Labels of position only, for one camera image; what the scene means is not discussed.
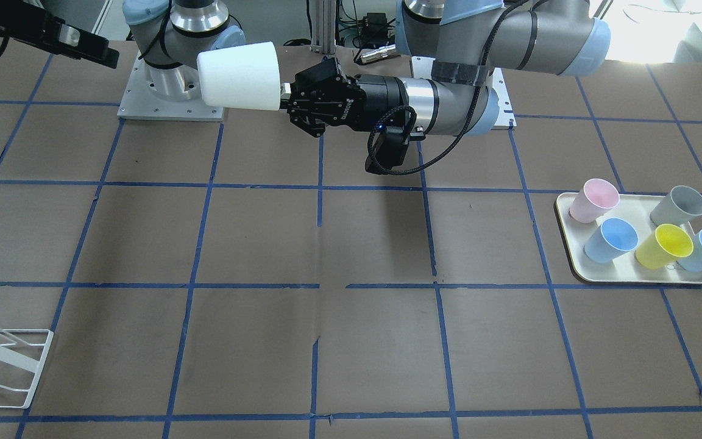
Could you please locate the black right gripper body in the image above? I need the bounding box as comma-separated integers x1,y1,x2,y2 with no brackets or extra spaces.
0,1,53,52

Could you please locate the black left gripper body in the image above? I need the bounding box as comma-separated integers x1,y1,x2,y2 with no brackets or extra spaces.
289,59,412,137

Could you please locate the pale green plastic cup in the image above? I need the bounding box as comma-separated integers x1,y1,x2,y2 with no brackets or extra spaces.
197,42,282,111

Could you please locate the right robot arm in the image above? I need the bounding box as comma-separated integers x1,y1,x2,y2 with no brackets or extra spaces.
0,1,246,71

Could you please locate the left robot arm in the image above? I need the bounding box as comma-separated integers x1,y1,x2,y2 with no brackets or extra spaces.
280,1,612,140

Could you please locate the pink plastic cup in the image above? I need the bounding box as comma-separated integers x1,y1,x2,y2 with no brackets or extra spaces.
569,178,620,223

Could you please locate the light blue cup near pink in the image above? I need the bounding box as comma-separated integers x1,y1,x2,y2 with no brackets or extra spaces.
583,218,640,263

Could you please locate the yellow plastic cup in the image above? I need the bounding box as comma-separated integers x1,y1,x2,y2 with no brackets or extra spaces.
634,223,694,270

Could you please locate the grey plastic cup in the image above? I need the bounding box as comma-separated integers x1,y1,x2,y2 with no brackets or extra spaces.
650,185,702,226

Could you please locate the silver cylinder connector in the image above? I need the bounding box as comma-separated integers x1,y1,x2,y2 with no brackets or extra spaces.
353,44,401,66

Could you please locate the cream plastic tray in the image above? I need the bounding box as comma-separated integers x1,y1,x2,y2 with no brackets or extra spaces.
555,192,702,285

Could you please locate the aluminium frame post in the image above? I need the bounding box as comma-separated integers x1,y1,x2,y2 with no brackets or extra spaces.
307,1,339,57

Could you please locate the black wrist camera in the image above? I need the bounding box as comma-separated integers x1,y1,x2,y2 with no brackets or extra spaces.
364,123,418,176

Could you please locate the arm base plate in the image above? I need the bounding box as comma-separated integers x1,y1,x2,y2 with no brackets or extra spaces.
118,57,225,123
487,68,517,130

